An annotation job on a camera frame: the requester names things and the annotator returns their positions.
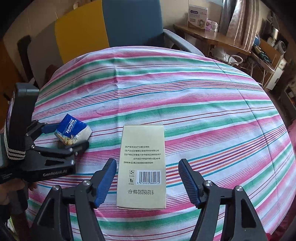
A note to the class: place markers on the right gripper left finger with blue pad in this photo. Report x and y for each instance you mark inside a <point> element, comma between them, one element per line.
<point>102,181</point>

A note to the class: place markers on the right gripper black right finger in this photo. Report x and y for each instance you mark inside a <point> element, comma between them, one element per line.
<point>193,183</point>

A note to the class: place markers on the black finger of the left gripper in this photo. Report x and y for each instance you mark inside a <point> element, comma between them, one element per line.
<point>66,151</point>

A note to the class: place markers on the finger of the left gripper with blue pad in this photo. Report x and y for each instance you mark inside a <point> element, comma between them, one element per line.
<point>37,128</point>

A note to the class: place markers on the blue Tempo tissue pack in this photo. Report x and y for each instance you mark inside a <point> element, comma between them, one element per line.
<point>72,131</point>

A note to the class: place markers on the dark red pillow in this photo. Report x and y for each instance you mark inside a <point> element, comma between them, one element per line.
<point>51,69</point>

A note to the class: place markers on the grey yellow blue headboard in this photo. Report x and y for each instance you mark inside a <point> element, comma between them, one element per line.
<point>92,27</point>

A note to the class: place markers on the wooden desk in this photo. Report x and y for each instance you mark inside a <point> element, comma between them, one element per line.
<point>211,39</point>

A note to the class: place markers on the white product box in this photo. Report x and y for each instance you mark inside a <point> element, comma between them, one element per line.
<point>197,17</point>

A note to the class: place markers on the pink floral curtain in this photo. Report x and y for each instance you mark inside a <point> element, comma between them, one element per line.
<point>239,21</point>

